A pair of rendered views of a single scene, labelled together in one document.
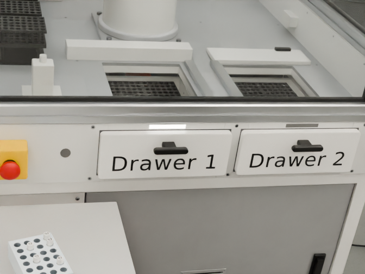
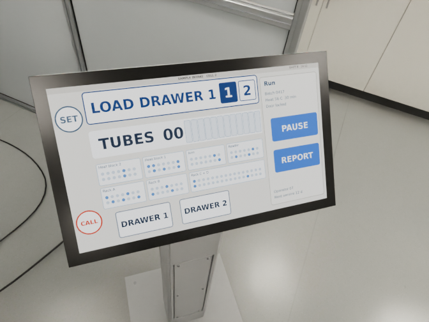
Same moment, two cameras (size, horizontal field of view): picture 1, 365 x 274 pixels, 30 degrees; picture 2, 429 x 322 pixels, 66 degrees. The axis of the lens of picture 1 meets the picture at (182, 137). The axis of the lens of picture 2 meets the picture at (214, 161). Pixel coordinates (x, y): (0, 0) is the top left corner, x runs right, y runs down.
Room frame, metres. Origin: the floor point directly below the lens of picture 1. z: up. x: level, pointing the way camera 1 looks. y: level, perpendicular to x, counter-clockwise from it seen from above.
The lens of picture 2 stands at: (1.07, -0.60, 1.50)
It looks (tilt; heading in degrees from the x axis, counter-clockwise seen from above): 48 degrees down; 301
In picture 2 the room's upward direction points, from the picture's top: 8 degrees clockwise
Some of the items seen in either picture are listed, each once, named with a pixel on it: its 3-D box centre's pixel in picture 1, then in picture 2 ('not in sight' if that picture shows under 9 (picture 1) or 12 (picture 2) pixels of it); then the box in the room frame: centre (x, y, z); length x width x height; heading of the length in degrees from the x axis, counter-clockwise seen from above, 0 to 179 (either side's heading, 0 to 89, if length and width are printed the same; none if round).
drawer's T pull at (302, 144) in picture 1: (305, 145); not in sight; (1.35, -0.28, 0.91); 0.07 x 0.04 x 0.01; 108
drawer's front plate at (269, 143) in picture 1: (297, 151); not in sight; (1.37, -0.27, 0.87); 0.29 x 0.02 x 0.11; 108
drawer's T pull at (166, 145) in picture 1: (169, 148); not in sight; (1.25, 0.02, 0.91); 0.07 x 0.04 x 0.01; 108
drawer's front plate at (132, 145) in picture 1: (165, 154); not in sight; (1.28, 0.03, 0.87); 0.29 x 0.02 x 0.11; 108
